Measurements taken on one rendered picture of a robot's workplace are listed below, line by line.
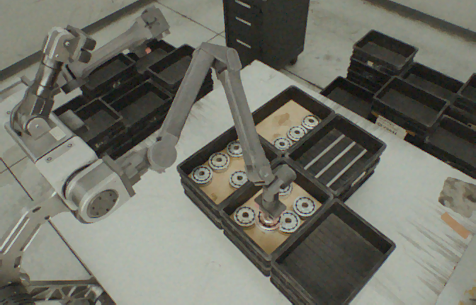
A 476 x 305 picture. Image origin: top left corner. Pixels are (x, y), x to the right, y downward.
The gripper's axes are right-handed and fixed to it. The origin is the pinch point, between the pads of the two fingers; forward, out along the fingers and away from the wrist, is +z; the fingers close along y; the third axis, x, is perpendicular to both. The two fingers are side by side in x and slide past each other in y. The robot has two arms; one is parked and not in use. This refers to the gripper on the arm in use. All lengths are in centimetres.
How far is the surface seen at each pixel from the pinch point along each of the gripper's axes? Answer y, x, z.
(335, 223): -14.4, -27.1, 22.8
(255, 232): 6.5, 0.5, 22.8
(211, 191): 35.2, 0.8, 22.6
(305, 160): 17, -44, 22
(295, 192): 7.7, -26.5, 22.5
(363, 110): 40, -148, 77
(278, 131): 39, -48, 22
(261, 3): 130, -127, 17
